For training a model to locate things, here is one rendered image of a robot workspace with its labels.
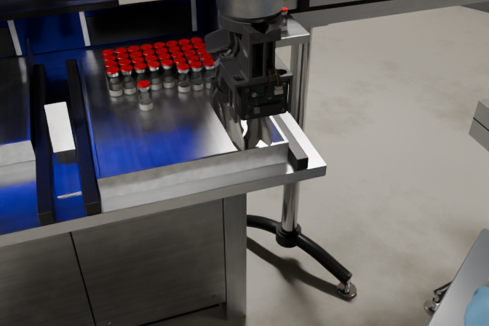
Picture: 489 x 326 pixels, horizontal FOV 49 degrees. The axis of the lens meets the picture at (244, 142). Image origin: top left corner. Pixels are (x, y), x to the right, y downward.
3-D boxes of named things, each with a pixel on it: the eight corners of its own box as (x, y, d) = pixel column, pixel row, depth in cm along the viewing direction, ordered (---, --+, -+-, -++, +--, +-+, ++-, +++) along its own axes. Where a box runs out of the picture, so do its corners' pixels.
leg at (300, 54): (269, 235, 175) (278, 11, 130) (295, 229, 177) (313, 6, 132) (279, 255, 168) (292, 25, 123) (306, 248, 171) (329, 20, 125)
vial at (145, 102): (138, 105, 88) (135, 82, 86) (152, 102, 89) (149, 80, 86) (140, 112, 87) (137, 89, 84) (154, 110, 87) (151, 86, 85)
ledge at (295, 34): (229, 24, 119) (229, 15, 118) (284, 17, 122) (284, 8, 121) (249, 52, 108) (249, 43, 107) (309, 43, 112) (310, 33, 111)
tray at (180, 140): (81, 76, 96) (78, 58, 94) (222, 55, 103) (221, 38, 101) (101, 199, 70) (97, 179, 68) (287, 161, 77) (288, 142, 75)
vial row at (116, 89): (109, 91, 92) (105, 67, 89) (211, 76, 96) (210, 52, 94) (110, 97, 90) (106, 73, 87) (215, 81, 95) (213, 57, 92)
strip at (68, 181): (52, 137, 81) (44, 104, 78) (73, 134, 82) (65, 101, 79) (57, 197, 71) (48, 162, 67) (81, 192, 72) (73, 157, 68)
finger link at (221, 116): (213, 131, 70) (211, 71, 65) (210, 124, 71) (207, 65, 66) (248, 124, 71) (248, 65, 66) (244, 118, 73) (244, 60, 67)
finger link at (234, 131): (234, 178, 70) (233, 119, 65) (221, 152, 75) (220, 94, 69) (257, 173, 71) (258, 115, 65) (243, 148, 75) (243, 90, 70)
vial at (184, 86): (177, 87, 93) (175, 64, 90) (189, 86, 93) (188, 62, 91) (180, 94, 91) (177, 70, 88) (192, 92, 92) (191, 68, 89)
